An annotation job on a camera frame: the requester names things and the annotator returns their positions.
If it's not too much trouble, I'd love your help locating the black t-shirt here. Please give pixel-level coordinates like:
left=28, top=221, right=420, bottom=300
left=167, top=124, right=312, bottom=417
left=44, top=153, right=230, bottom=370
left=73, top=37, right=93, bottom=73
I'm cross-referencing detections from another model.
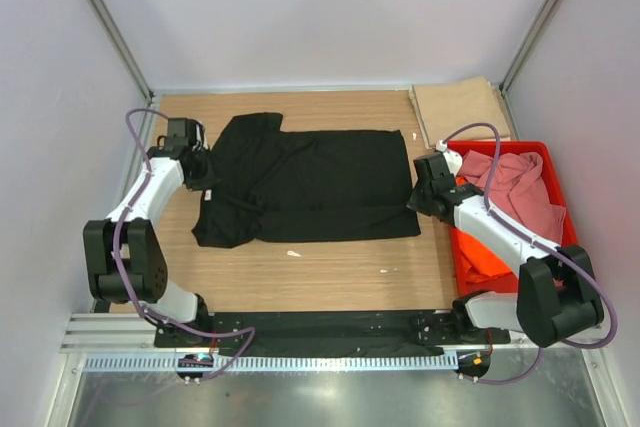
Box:
left=192, top=113, right=421, bottom=248

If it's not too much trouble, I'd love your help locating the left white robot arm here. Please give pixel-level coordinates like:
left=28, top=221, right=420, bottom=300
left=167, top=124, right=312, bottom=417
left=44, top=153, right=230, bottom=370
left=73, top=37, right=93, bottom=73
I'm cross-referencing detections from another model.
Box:
left=83, top=147, right=213, bottom=347

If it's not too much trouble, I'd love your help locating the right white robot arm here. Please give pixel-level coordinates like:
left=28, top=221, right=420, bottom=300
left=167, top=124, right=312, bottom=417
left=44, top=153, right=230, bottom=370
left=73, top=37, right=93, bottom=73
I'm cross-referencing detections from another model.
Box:
left=408, top=150, right=617, bottom=348

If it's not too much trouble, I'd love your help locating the orange t-shirt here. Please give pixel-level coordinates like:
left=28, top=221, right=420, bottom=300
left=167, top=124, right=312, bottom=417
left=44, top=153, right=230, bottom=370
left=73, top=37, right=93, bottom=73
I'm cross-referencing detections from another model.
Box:
left=457, top=190, right=519, bottom=285

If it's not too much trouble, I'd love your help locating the pink t-shirt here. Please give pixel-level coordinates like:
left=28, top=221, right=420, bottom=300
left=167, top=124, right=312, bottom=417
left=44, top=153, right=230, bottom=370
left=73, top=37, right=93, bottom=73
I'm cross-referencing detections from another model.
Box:
left=489, top=152, right=566, bottom=244

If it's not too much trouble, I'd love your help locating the folded beige t-shirt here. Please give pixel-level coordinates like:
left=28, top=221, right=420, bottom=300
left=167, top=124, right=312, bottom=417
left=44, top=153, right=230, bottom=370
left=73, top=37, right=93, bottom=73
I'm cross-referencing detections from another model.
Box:
left=409, top=77, right=514, bottom=147

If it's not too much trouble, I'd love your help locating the red plastic bin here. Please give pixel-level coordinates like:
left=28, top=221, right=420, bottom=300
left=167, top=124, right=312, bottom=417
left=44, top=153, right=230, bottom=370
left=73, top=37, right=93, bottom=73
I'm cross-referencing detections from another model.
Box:
left=449, top=140, right=578, bottom=297

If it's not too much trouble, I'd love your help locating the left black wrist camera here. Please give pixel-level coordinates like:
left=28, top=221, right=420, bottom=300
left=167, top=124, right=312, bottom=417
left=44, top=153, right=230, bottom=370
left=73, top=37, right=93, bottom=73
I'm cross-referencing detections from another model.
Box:
left=156, top=117, right=208, bottom=150

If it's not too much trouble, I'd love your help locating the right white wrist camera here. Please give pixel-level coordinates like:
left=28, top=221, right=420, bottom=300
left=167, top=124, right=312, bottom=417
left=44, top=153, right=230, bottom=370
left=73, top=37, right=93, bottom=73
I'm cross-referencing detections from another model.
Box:
left=433, top=141, right=463, bottom=178

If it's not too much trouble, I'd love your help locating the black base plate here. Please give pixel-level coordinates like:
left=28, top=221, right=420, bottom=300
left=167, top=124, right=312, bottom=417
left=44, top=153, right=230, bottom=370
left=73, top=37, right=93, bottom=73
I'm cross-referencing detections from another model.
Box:
left=152, top=309, right=512, bottom=359

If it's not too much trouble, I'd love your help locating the white slotted cable duct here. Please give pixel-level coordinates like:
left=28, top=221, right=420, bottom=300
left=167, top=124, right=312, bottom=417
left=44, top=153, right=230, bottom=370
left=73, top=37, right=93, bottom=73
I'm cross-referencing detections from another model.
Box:
left=84, top=351, right=458, bottom=373

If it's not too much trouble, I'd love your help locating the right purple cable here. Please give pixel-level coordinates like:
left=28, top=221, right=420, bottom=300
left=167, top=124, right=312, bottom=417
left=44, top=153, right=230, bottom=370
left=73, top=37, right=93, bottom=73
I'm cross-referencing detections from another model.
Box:
left=434, top=121, right=619, bottom=386

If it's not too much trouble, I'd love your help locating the purple cable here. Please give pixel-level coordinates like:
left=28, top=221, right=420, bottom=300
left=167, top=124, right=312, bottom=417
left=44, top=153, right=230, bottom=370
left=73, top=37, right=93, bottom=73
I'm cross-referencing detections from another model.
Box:
left=434, top=121, right=619, bottom=386
left=112, top=107, right=257, bottom=381

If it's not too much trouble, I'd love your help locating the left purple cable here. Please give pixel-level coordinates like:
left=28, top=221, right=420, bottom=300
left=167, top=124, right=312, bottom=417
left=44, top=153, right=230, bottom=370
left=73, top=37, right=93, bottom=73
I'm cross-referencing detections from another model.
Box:
left=112, top=107, right=257, bottom=381

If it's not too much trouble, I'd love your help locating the left aluminium frame post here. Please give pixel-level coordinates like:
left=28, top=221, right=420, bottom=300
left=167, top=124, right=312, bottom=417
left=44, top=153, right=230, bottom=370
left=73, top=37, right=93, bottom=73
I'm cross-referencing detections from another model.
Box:
left=86, top=0, right=154, bottom=104

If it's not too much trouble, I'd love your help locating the aluminium frame post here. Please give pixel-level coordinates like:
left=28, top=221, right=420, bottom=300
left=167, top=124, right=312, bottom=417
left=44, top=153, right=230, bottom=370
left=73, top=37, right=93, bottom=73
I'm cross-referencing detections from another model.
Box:
left=86, top=0, right=154, bottom=104
left=499, top=0, right=563, bottom=98

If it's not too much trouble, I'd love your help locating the right aluminium frame post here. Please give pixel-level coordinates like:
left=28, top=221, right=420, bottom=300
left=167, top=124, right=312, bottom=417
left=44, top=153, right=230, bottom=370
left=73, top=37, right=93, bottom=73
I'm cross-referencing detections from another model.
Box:
left=499, top=0, right=563, bottom=98

